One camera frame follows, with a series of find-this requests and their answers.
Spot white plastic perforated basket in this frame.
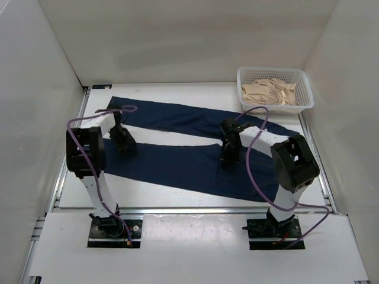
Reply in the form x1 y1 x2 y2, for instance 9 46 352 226
237 67 314 114

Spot aluminium frame rail right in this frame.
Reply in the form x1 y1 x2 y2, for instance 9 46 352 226
298 113 339 214

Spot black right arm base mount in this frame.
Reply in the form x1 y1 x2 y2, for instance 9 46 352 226
242 218 305 250

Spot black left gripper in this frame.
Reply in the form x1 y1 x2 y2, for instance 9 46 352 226
107 126 137 157

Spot black label sticker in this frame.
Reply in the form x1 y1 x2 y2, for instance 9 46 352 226
92 84 113 89

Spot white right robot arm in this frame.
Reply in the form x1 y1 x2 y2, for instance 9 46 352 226
220 120 320 237

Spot beige cloth in basket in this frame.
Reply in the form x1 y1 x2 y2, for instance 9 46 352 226
241 78 300 106

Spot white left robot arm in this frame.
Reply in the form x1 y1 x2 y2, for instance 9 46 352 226
66 109 137 240

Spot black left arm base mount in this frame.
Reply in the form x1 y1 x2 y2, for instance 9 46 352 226
87 214 143 249

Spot dark blue denim trousers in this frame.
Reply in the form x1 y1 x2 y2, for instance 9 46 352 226
103 95 300 204

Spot aluminium frame rail left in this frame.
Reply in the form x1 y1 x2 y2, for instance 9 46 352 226
30 86 91 244

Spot aluminium frame rail front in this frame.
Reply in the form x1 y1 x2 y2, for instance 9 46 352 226
115 206 335 217

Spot aluminium frame rail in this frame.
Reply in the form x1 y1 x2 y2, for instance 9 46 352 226
298 113 339 214
30 86 91 244
115 206 335 217

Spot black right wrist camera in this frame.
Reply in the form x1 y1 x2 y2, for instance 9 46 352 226
219 117 240 135

